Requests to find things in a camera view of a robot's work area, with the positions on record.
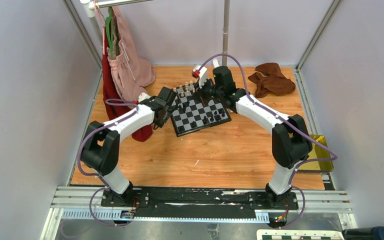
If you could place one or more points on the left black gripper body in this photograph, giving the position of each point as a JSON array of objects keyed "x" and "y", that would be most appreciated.
[{"x": 160, "y": 122}]

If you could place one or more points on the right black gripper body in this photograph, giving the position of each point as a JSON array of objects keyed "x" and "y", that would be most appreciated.
[{"x": 211, "y": 90}]

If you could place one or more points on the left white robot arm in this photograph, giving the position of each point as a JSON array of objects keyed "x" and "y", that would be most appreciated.
[{"x": 99, "y": 149}]

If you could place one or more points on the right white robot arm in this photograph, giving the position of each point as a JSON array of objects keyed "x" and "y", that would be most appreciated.
[{"x": 290, "y": 143}]

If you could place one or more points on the black white chessboard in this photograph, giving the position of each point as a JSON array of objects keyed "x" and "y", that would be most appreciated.
[{"x": 191, "y": 116}]

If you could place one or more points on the pink hanging garment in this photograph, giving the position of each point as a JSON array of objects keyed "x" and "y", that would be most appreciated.
[{"x": 130, "y": 73}]

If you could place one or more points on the red hanging garment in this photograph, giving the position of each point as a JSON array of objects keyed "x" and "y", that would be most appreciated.
[{"x": 110, "y": 93}]

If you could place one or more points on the brown cloth pile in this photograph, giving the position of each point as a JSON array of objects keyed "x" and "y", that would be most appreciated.
[{"x": 269, "y": 79}]

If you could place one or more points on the green clothes hanger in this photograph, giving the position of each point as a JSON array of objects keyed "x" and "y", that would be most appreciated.
[{"x": 109, "y": 31}]

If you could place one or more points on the yellow transparent tray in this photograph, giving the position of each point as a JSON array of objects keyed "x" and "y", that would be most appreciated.
[{"x": 317, "y": 167}]

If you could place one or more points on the white clothes rack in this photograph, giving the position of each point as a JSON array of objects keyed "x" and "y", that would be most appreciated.
[{"x": 93, "y": 9}]

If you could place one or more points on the dark blue object corner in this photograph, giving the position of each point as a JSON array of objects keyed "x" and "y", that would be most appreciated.
[{"x": 369, "y": 233}]

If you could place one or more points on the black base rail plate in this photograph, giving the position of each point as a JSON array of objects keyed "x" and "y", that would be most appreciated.
[{"x": 200, "y": 203}]

